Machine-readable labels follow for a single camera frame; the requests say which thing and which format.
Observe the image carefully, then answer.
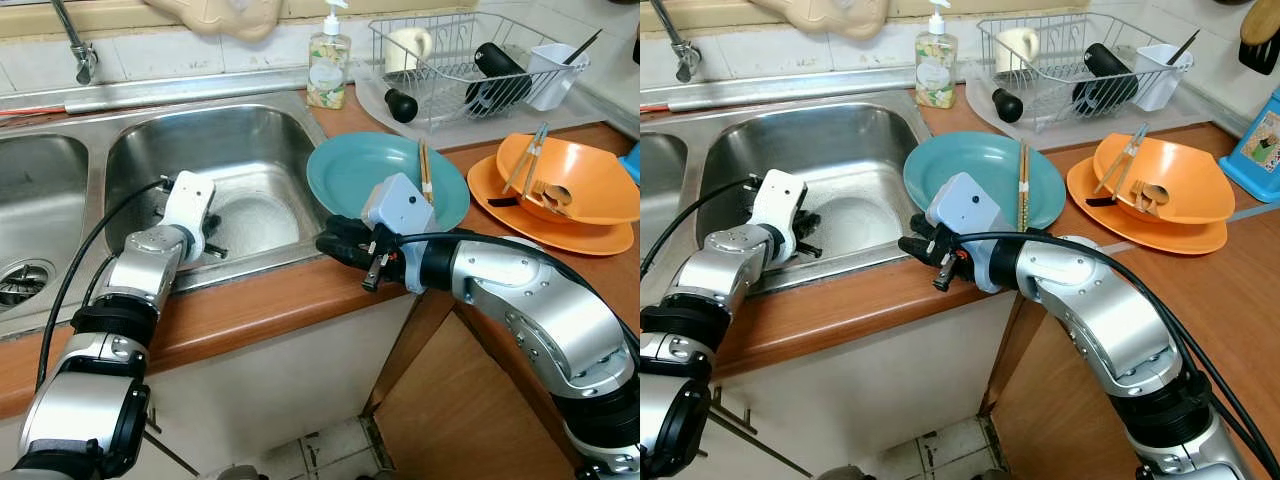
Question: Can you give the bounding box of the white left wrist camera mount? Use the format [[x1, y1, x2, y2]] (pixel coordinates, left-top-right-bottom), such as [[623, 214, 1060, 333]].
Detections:
[[752, 170, 809, 266], [160, 170, 217, 266]]

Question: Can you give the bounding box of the beige hanging glove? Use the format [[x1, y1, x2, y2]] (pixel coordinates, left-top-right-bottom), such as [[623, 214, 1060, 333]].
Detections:
[[140, 0, 283, 43], [750, 0, 891, 43]]

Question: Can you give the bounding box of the white mug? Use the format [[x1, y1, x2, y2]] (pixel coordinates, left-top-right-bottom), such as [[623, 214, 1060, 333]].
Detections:
[[995, 27, 1042, 75], [385, 27, 434, 77]]

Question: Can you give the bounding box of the beige cabinet door with handle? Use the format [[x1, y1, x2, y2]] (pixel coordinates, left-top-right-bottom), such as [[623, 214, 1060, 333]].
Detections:
[[130, 290, 421, 480], [712, 290, 1021, 479]]

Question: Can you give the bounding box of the black insulated bottle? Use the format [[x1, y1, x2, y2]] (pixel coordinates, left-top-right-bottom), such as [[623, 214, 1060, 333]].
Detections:
[[467, 43, 534, 117], [1072, 43, 1139, 114]]

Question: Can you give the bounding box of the dark utensil stick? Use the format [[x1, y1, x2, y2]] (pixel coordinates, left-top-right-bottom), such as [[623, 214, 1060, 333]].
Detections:
[[565, 28, 604, 67], [1167, 28, 1202, 67]]

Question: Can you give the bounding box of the beige window sill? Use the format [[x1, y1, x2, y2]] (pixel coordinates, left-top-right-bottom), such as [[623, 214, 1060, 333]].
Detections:
[[0, 0, 481, 39], [640, 0, 1083, 37]]

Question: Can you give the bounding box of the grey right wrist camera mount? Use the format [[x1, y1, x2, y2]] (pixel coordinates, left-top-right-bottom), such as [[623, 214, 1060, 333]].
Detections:
[[925, 172, 1006, 293], [360, 172, 437, 291]]

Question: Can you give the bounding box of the metal cabinet handle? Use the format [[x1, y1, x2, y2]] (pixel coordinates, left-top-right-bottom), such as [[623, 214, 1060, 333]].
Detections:
[[712, 388, 813, 477], [148, 405, 201, 477]]

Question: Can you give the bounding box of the clear soap pump bottle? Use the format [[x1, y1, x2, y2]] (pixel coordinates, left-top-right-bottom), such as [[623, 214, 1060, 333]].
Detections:
[[915, 0, 959, 110], [307, 0, 353, 111]]

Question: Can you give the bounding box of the hanging dark kitchen utensil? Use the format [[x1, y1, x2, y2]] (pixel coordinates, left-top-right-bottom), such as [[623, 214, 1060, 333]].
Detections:
[[1238, 0, 1280, 77]]

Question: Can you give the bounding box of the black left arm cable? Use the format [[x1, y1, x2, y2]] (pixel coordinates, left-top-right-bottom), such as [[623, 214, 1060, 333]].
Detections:
[[35, 178, 177, 393], [640, 178, 767, 283]]

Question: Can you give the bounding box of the white utensil cup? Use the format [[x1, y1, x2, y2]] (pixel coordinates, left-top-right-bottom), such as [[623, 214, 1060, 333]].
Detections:
[[1133, 43, 1192, 112], [525, 43, 582, 112]]

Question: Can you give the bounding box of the metal sink strainer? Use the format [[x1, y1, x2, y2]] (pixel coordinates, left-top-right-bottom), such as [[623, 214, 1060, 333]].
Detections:
[[0, 258, 57, 312]]

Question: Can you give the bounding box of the teal plate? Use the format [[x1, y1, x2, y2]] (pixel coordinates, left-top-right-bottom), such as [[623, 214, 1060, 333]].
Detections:
[[903, 132, 1067, 234], [306, 132, 471, 234]]

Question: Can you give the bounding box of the chrome faucet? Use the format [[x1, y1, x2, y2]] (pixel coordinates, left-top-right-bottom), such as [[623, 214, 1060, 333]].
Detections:
[[50, 0, 100, 87], [650, 0, 702, 84]]

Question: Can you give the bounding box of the stainless steel double sink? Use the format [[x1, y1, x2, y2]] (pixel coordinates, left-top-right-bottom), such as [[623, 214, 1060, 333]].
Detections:
[[640, 93, 937, 297], [0, 93, 333, 343]]

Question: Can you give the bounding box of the grey chopstick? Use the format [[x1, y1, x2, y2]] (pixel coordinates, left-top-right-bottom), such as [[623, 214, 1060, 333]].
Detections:
[[518, 124, 550, 198], [1097, 122, 1145, 196], [1116, 124, 1150, 198], [501, 122, 547, 196]]

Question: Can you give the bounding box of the wooden spoon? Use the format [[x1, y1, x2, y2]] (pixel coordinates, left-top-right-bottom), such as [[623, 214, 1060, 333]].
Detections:
[[1130, 180, 1173, 217], [530, 180, 577, 217]]

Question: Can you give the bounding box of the black round knob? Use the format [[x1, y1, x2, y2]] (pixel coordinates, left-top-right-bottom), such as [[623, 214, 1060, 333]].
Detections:
[[992, 88, 1026, 125], [385, 88, 420, 125]]

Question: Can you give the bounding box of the wire dish rack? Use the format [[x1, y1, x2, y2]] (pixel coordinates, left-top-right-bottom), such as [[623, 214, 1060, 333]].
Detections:
[[975, 12, 1197, 133], [368, 12, 591, 133]]

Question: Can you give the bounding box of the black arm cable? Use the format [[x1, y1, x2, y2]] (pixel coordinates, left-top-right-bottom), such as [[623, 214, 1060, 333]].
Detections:
[[640, 178, 767, 283], [35, 178, 177, 393], [385, 231, 641, 351], [950, 231, 1280, 473]]

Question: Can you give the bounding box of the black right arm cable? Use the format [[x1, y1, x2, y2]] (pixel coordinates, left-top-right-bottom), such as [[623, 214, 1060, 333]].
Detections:
[[950, 231, 1280, 473], [385, 231, 641, 351]]

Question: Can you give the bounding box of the orange plate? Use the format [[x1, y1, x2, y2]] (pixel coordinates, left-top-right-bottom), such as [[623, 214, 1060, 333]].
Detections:
[[467, 155, 637, 257], [1066, 155, 1230, 257]]

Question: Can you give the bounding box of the orange bowl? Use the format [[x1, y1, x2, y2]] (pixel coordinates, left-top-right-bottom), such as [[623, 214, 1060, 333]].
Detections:
[[1093, 133, 1237, 225], [497, 133, 641, 227]]

